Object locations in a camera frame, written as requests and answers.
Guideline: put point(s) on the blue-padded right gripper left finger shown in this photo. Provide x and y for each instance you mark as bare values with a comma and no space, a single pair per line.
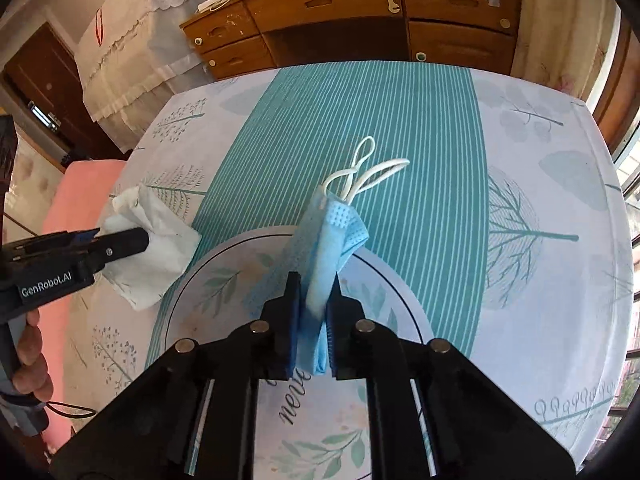
291,297

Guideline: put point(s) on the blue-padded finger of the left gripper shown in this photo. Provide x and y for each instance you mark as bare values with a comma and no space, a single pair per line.
34,245

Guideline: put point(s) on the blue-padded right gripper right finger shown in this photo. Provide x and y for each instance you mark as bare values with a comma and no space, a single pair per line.
337,328

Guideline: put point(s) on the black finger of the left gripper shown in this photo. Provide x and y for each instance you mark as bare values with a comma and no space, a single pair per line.
108,248

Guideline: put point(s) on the white tissue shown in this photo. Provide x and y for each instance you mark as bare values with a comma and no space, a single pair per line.
164,247

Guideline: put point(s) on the blue face mask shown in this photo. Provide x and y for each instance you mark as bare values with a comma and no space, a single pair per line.
328,233

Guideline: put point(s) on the person's left hand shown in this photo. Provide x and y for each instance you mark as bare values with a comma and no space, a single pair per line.
33,375

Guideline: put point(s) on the pink bed cover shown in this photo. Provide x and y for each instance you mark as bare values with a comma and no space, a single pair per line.
77,204

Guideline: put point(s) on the brown wooden door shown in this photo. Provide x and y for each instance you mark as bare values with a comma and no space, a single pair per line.
43,76

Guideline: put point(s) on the teal and white tablecloth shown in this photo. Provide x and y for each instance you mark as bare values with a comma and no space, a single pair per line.
506,234

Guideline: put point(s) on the white lace covered furniture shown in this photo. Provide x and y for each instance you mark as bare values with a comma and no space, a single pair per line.
132,59

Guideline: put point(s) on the wooden drawer desk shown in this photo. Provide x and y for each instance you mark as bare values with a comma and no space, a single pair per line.
246,36

